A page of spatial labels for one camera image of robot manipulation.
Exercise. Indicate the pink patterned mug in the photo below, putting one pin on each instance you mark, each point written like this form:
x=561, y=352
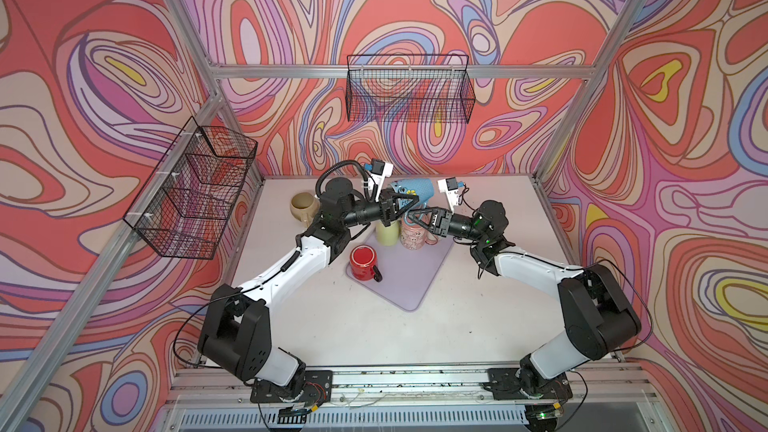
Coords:
x=414, y=237

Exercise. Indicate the light green mug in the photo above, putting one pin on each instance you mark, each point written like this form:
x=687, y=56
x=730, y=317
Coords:
x=388, y=235

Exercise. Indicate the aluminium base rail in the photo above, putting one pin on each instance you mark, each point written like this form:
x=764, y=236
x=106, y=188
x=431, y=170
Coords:
x=603, y=396

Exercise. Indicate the black wire basket back wall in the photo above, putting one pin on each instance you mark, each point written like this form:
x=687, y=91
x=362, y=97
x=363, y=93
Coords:
x=409, y=88

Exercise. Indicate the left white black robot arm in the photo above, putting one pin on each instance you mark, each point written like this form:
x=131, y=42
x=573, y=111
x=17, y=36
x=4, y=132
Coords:
x=236, y=332

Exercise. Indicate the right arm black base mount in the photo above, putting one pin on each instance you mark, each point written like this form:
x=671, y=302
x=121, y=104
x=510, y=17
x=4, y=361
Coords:
x=525, y=384

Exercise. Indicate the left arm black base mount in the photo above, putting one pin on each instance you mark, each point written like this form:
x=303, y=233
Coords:
x=313, y=387

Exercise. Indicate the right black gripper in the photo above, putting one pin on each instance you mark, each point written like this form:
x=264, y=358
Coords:
x=439, y=222

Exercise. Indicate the black wire basket wall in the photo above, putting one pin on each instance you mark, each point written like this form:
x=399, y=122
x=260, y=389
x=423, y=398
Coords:
x=409, y=88
x=199, y=180

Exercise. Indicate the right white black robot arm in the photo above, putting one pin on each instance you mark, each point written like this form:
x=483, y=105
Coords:
x=598, y=316

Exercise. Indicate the red mug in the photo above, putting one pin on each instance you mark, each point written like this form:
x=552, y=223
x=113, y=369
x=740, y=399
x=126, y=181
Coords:
x=363, y=263

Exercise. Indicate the light blue mug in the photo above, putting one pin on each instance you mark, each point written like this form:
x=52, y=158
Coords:
x=421, y=187

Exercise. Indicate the black wire basket left wall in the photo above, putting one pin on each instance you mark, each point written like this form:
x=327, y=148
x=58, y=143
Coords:
x=199, y=180

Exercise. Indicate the lavender plastic tray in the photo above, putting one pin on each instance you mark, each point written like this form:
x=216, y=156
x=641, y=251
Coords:
x=407, y=275

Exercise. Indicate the beige speckled mug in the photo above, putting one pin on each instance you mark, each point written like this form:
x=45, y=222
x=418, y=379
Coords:
x=304, y=206

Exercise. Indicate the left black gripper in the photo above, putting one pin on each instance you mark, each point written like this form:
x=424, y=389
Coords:
x=387, y=213

